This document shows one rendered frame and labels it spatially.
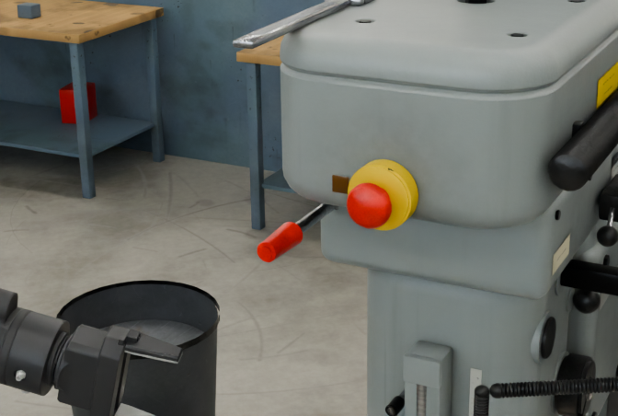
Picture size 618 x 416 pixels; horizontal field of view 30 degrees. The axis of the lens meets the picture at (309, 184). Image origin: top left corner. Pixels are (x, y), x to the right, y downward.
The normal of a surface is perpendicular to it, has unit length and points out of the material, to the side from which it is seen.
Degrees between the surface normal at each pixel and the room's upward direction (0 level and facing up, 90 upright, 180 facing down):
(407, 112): 90
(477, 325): 90
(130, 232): 0
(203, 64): 90
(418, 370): 90
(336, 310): 0
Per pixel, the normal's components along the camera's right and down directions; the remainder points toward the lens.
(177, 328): -0.01, -0.94
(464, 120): -0.36, 0.32
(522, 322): 0.40, 0.31
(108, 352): 0.04, -0.29
